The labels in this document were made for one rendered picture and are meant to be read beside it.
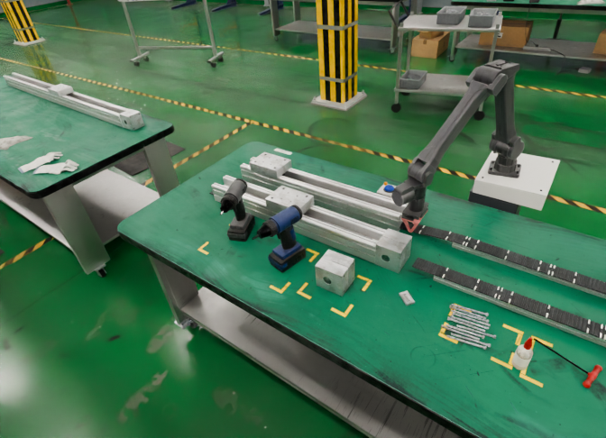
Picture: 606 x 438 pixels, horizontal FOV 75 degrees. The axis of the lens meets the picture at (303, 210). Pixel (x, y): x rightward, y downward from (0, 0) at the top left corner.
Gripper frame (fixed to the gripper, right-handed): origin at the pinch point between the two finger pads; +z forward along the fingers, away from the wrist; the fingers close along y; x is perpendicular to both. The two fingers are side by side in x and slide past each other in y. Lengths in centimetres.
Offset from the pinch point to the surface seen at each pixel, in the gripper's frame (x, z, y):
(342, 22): -182, -9, -256
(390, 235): -2.0, -7.6, 17.6
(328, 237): -23.2, -2.4, 24.2
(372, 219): -14.7, -1.2, 5.2
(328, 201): -35.1, -2.9, 5.3
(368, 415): 7, 58, 48
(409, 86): -111, 50, -270
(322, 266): -14.2, -7.6, 42.2
